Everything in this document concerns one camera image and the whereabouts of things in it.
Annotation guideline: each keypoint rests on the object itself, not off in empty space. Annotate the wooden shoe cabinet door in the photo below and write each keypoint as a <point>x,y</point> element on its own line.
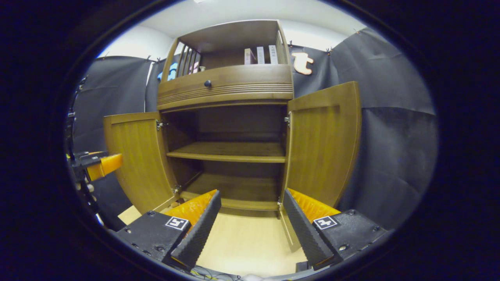
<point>320,148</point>
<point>134,160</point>

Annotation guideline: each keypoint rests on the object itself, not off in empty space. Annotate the wooden cabinet drawer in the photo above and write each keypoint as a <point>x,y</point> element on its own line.
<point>242,86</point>

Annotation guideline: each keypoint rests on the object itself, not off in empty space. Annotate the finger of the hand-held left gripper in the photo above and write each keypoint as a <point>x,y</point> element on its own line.
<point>105,164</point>

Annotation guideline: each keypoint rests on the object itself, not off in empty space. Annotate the purple grey book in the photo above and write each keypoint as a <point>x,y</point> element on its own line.
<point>260,55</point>

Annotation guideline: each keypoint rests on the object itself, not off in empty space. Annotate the brown wooden shoe cabinet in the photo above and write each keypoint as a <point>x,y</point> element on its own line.
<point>226,84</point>

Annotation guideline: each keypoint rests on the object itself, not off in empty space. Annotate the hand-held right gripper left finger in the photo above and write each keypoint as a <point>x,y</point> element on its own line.
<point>195,234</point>

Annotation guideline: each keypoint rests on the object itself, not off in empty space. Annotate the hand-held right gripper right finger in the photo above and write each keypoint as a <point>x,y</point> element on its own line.
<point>304,230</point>

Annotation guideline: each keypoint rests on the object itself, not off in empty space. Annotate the wooden inner shelf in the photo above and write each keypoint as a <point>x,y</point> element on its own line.
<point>230,152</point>

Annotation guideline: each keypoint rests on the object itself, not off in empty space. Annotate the black backdrop cloth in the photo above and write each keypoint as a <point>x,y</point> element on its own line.
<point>390,156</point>

